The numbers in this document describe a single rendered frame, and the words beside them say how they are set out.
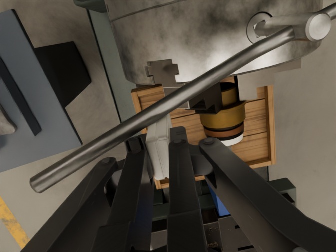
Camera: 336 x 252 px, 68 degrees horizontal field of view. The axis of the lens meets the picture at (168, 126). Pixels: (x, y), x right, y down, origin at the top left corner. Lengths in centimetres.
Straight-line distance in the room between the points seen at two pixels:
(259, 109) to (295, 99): 112
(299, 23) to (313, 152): 187
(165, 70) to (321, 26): 17
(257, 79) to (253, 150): 36
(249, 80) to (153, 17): 21
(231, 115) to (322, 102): 153
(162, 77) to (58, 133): 61
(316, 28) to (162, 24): 16
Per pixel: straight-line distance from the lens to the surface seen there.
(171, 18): 30
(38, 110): 88
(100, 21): 99
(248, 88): 45
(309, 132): 199
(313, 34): 23
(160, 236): 78
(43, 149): 93
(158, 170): 17
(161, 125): 18
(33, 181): 18
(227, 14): 29
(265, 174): 86
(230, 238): 83
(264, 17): 31
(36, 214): 216
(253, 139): 76
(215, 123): 45
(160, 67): 32
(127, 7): 34
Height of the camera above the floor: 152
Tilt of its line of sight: 68 degrees down
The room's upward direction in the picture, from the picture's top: 169 degrees clockwise
